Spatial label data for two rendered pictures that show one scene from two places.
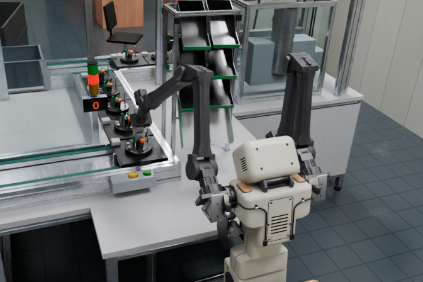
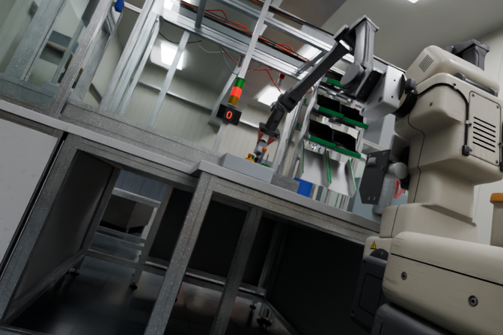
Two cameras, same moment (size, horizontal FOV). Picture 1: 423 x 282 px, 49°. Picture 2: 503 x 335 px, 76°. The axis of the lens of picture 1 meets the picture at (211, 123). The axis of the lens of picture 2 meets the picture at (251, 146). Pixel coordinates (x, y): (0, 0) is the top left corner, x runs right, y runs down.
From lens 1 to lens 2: 155 cm
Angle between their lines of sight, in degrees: 40
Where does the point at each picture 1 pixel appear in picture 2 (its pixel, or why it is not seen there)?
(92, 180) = (204, 149)
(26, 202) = (128, 137)
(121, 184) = (235, 158)
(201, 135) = (365, 53)
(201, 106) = (367, 36)
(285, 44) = (388, 185)
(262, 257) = (447, 205)
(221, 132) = (340, 185)
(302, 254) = not seen: outside the picture
